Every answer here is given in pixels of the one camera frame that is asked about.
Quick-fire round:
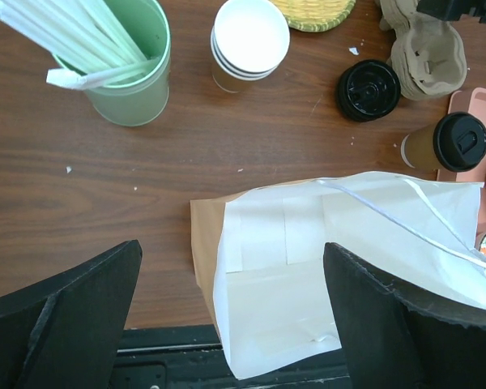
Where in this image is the pink plastic tray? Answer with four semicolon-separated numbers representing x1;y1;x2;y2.
437;88;486;246

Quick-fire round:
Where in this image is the stack of black lids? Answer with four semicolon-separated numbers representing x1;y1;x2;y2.
335;59;401;122

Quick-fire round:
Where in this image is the brown paper bag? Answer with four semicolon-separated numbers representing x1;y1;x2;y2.
190;171;486;380

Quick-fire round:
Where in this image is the cardboard cup carrier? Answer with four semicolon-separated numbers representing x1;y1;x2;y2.
376;0;467;100

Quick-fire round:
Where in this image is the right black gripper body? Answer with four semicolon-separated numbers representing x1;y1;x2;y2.
416;0;486;24

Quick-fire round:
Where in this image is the black coffee cup lid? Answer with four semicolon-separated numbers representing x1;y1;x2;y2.
433;112;486;173

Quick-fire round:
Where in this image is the yellow woven coaster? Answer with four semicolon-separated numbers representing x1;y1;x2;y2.
271;0;356;33

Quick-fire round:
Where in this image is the brown paper coffee cup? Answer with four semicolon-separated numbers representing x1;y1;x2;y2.
400;124;443;172

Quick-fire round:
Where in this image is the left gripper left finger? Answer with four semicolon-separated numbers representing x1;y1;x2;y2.
0;240;142;388

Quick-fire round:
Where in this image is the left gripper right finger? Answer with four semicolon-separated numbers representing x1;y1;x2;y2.
323;243;486;388

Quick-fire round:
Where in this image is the white wrapped straws bundle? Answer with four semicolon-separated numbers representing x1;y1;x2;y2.
0;1;162;91

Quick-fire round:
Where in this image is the stack of paper cups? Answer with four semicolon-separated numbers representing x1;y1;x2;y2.
210;0;290;93

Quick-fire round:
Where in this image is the green straw holder cup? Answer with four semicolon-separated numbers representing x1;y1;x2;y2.
54;1;171;126

